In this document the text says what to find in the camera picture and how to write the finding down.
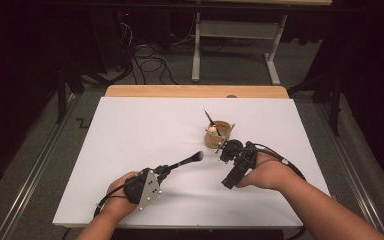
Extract left hand-held gripper black cable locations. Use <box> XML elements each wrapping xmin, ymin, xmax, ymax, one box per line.
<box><xmin>93</xmin><ymin>186</ymin><xmax>128</xmax><ymax>218</ymax></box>

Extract hand-held gripper black cable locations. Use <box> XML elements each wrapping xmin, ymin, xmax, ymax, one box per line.
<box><xmin>93</xmin><ymin>186</ymin><xmax>128</xmax><ymax>218</ymax></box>
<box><xmin>243</xmin><ymin>142</ymin><xmax>308</xmax><ymax>240</ymax></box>

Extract white board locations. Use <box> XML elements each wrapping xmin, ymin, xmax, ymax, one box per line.
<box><xmin>52</xmin><ymin>96</ymin><xmax>331</xmax><ymax>230</ymax></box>

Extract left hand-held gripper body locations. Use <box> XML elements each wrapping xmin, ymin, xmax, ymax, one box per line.
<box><xmin>122</xmin><ymin>165</ymin><xmax>164</xmax><ymax>212</ymax></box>

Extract person's right hand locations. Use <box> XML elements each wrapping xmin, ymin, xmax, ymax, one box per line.
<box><xmin>236</xmin><ymin>153</ymin><xmax>297</xmax><ymax>193</ymax></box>

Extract black metal stand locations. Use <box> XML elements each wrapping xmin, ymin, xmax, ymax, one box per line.
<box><xmin>288</xmin><ymin>71</ymin><xmax>343</xmax><ymax>137</ymax></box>
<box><xmin>54</xmin><ymin>63</ymin><xmax>84</xmax><ymax>124</ymax></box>

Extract person's left hand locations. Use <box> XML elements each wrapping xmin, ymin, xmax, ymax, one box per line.
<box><xmin>102</xmin><ymin>170</ymin><xmax>141</xmax><ymax>218</ymax></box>

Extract wooden table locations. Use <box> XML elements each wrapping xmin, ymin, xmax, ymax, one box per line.
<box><xmin>104</xmin><ymin>84</ymin><xmax>290</xmax><ymax>100</ymax></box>

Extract white metal desk frame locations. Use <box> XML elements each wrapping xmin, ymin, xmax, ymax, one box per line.
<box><xmin>191</xmin><ymin>11</ymin><xmax>289</xmax><ymax>86</ymax></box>

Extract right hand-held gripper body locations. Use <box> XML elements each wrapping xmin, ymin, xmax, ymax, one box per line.
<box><xmin>213</xmin><ymin>122</ymin><xmax>260</xmax><ymax>179</ymax></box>

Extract black makeup brush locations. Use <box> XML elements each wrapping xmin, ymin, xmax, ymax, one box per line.
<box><xmin>164</xmin><ymin>150</ymin><xmax>205</xmax><ymax>172</ymax></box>

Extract metal floor rail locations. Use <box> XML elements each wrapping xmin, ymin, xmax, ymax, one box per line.
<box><xmin>316</xmin><ymin>103</ymin><xmax>384</xmax><ymax>240</ymax></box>
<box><xmin>0</xmin><ymin>94</ymin><xmax>81</xmax><ymax>240</ymax></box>

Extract right hand-held gripper black cable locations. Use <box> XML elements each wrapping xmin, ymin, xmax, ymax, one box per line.
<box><xmin>243</xmin><ymin>142</ymin><xmax>308</xmax><ymax>240</ymax></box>

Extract black floor cables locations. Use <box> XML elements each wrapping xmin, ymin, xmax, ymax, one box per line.
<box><xmin>118</xmin><ymin>19</ymin><xmax>181</xmax><ymax>86</ymax></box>

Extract round wooden brush holder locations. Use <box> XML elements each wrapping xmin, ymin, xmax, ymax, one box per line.
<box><xmin>204</xmin><ymin>120</ymin><xmax>232</xmax><ymax>150</ymax></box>

